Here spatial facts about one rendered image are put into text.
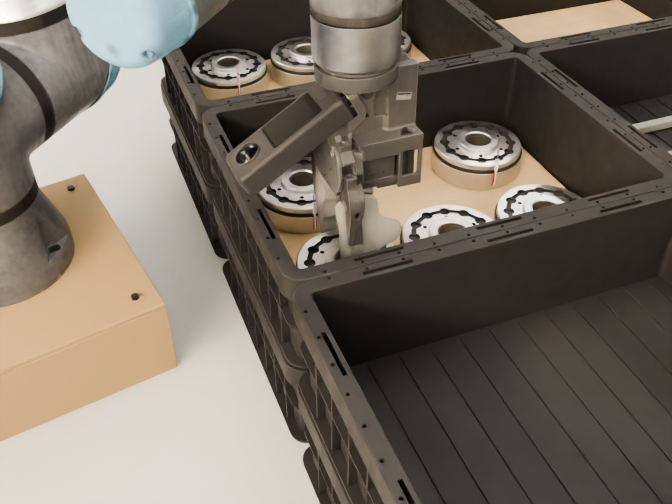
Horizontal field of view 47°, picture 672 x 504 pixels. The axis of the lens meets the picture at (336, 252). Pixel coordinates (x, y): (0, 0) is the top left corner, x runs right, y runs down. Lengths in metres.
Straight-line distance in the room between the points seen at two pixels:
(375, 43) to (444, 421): 0.31
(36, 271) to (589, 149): 0.60
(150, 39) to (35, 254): 0.37
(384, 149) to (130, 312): 0.31
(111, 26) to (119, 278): 0.37
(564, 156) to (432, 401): 0.37
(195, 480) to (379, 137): 0.37
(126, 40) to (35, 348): 0.37
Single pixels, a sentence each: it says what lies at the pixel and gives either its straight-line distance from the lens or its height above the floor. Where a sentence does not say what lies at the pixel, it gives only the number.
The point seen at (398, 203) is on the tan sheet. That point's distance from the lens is 0.88.
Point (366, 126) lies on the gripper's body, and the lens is 0.70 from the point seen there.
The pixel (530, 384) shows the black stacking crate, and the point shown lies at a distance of 0.70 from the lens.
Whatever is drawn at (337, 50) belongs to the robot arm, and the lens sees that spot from 0.64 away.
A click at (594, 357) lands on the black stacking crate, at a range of 0.74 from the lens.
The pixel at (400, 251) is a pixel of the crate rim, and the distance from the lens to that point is 0.66.
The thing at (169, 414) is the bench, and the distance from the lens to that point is 0.84.
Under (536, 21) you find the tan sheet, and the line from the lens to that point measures 1.34.
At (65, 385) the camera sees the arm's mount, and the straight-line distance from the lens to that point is 0.84.
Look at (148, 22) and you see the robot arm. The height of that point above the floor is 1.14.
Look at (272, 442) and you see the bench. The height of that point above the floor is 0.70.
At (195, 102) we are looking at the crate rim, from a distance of 0.88.
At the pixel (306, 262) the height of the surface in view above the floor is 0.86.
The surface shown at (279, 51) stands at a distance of 1.14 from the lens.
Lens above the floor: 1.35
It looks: 40 degrees down
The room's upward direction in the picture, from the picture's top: straight up
